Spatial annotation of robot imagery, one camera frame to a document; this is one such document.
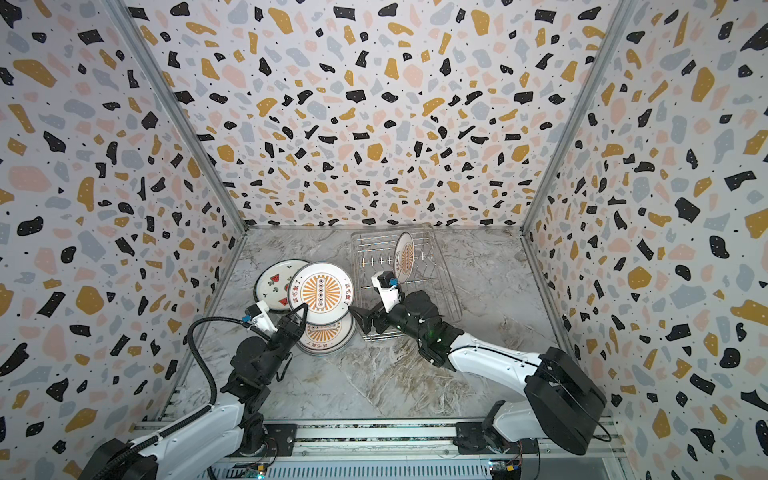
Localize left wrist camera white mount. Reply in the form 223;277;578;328
243;301;277;337

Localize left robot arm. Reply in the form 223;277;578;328
80;303;309;479

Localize aluminium corner post left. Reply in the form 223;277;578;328
104;1;248;234

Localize watermelon pattern plate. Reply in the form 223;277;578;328
253;259;308;312

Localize aluminium corner post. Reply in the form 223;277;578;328
104;1;248;234
520;0;637;238

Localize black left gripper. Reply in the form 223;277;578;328
258;303;305;386

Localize white plate red rim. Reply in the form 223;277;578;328
288;262;355;326

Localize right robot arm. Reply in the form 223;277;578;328
350;291;611;456

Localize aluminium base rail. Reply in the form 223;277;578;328
137;412;633;479

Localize aluminium corner post right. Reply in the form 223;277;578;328
520;0;637;238

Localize wire dish rack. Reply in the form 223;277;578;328
351;224;461;325

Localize orange sunburst plate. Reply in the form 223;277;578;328
298;314;356;355

